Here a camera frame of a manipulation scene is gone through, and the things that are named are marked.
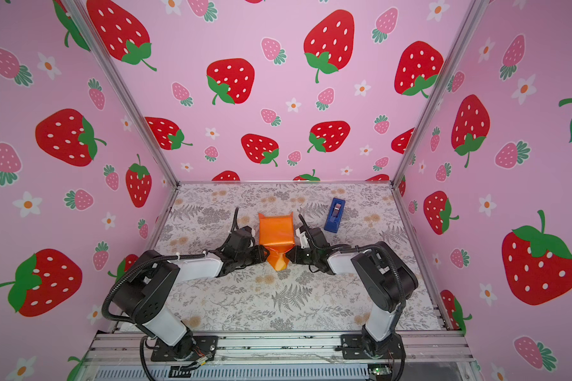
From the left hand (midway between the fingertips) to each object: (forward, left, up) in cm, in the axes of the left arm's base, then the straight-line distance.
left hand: (267, 252), depth 93 cm
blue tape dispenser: (+15, -28, +3) cm, 32 cm away
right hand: (-1, -7, 0) cm, 7 cm away
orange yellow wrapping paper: (+5, -4, +6) cm, 8 cm away
